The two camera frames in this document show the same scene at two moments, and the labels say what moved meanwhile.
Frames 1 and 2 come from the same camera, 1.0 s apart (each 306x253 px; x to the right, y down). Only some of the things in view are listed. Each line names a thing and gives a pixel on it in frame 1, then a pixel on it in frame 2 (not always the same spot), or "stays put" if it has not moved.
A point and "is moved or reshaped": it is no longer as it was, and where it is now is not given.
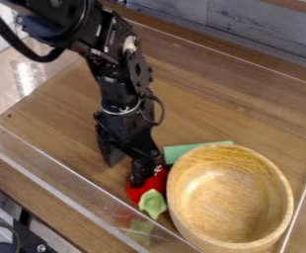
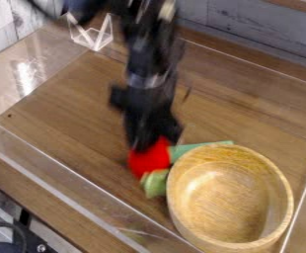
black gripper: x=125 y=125 -> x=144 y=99
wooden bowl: x=230 y=198 stays put
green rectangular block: x=174 y=151 stays put
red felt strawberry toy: x=148 y=194 is moved or reshaped
